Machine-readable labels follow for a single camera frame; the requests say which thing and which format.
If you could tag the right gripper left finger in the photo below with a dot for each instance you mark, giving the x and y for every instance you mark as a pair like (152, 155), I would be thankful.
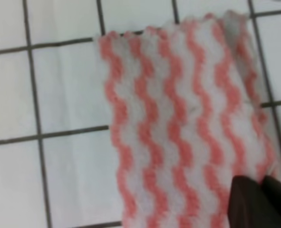
(248, 207)

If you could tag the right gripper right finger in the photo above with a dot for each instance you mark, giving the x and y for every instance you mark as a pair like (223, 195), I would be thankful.
(272, 189)

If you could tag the pink wavy striped towel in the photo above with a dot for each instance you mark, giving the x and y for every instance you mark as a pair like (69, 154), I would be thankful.
(185, 119)

